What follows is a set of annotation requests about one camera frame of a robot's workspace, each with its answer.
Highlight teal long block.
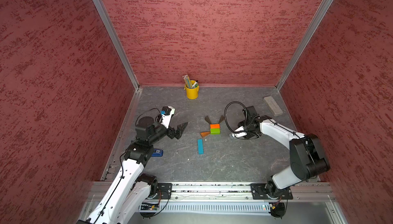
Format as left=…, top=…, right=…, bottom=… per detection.
left=197, top=139, right=204, bottom=154

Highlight orange brown triangle block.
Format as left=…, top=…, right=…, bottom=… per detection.
left=200, top=132, right=210, bottom=138

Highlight dark brown triangle block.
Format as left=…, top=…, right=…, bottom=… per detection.
left=218, top=115, right=225, bottom=124

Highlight orange rectangular block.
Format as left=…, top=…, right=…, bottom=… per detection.
left=210, top=124, right=221, bottom=129

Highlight green rectangular block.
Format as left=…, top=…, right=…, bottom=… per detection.
left=210, top=128, right=221, bottom=135

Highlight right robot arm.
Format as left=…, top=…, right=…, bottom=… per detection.
left=234, top=106, right=331, bottom=199

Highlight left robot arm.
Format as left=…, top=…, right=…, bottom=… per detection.
left=77, top=115, right=188, bottom=224

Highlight blue black utility knife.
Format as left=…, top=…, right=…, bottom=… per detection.
left=152, top=149, right=163, bottom=157

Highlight grey marbled pencil case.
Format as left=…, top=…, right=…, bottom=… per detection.
left=264, top=96, right=283, bottom=117

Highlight yellow metal pencil bucket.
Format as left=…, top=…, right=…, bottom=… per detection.
left=184, top=80, right=200, bottom=100

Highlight pencils in bucket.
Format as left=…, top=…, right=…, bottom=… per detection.
left=182, top=75, right=194, bottom=89

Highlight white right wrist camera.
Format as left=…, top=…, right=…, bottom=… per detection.
left=229, top=126, right=248, bottom=139

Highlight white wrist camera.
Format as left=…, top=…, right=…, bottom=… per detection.
left=160, top=106, right=175, bottom=128
left=229, top=126, right=248, bottom=139

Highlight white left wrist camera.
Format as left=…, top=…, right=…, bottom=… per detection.
left=160, top=106, right=175, bottom=128

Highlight black left camera cable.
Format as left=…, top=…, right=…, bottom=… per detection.
left=134, top=107, right=162, bottom=126

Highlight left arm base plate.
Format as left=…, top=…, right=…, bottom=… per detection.
left=158, top=183, right=173, bottom=200

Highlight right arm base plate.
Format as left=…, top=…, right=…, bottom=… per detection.
left=250, top=182, right=293, bottom=201

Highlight white slotted cable duct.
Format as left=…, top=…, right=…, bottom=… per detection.
left=138, top=201, right=271, bottom=215

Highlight aluminium front rail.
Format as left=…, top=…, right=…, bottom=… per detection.
left=88, top=180, right=337, bottom=201

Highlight aluminium corner post right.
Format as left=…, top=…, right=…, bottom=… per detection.
left=275, top=0, right=334, bottom=91

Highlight aluminium corner post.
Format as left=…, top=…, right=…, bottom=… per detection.
left=275, top=0, right=334, bottom=91
left=92, top=0, right=140, bottom=91

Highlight aluminium corner post left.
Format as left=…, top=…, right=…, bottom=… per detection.
left=92, top=0, right=140, bottom=91

